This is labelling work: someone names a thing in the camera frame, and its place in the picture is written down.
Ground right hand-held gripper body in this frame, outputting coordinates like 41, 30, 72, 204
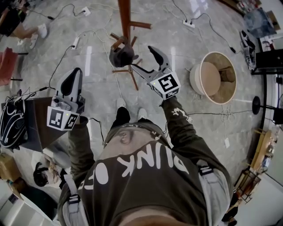
145, 68, 181, 100

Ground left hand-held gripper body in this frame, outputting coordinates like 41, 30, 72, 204
46, 94, 86, 131

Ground dark grey cap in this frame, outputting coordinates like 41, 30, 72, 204
109, 36, 139, 68

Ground red wooden coat stand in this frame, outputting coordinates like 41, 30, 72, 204
110, 0, 153, 91

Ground person's left forearm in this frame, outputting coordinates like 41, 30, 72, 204
67, 116, 96, 170

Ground person's right forearm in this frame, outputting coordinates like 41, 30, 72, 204
161, 96, 201, 153

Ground dark wooden side table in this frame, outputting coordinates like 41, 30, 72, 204
21, 96, 86, 153

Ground person's right white shoe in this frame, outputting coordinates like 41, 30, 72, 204
137, 108, 148, 121

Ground round beige basket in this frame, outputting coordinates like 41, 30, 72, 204
189, 51, 237, 105

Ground white beanbag chair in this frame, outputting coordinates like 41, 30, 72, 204
43, 141, 71, 168

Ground white power strip black plugs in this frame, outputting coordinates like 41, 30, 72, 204
182, 19, 195, 29

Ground person's black trouser leg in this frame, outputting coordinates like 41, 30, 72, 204
110, 107, 131, 131

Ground black backpack white trim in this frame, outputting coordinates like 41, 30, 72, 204
0, 100, 28, 148

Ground brown round pouf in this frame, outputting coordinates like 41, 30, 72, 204
218, 66, 235, 83

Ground pink cloth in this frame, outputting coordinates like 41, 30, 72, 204
0, 47, 18, 87

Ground brown cardboard box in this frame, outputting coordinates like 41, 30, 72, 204
0, 153, 23, 184

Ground black white patterned bag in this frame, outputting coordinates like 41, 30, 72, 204
240, 30, 256, 69

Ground wooden low shelf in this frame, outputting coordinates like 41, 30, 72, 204
218, 0, 246, 16

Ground black stand round base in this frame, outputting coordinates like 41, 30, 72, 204
252, 96, 283, 115

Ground blue grey cloth bundle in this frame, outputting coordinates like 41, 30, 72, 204
243, 8, 277, 38

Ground person's torso brown printed shirt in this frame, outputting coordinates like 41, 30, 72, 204
57, 123, 234, 226

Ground black low table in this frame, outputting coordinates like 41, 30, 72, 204
251, 49, 283, 75

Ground white cabinet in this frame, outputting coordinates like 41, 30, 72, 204
0, 192, 54, 226

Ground light wooden stand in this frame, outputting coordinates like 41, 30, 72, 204
249, 129, 272, 170

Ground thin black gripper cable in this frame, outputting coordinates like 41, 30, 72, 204
87, 117, 106, 145

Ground long white cable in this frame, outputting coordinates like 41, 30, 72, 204
77, 27, 124, 99

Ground black floor cable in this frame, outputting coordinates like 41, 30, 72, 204
187, 110, 254, 117

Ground coiled white cable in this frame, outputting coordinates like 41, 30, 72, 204
221, 103, 233, 139

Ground grey shoulder strap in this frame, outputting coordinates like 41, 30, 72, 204
61, 174, 89, 226
196, 160, 230, 221

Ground wire frame rack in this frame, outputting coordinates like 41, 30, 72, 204
234, 169, 261, 203

